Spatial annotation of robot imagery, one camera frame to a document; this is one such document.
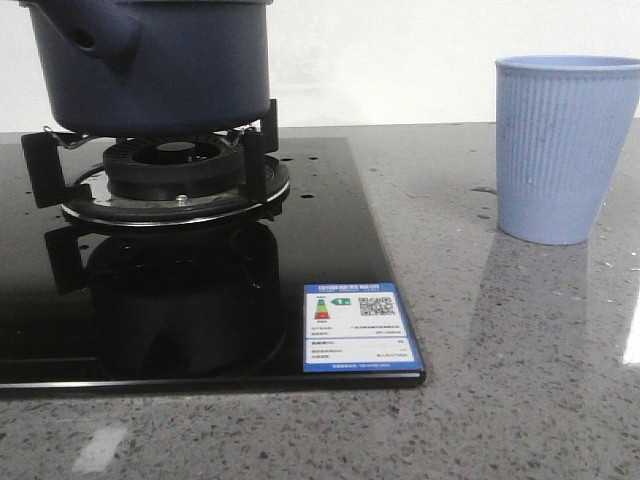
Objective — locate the dark blue cooking pot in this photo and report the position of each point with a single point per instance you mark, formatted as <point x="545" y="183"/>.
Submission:
<point x="137" y="68"/>

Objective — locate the light blue ribbed cup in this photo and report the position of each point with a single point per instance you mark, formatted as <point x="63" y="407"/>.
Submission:
<point x="561" y="123"/>

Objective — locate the black metal pot support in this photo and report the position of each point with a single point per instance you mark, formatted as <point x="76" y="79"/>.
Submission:
<point x="264" y="185"/>

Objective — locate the black glass gas stove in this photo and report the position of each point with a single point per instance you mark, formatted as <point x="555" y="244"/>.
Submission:
<point x="86" y="309"/>

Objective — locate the blue energy label sticker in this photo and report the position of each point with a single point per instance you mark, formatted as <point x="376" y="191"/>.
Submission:
<point x="356" y="328"/>

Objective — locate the black gas burner head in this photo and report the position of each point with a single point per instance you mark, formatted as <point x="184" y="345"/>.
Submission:
<point x="162" y="168"/>

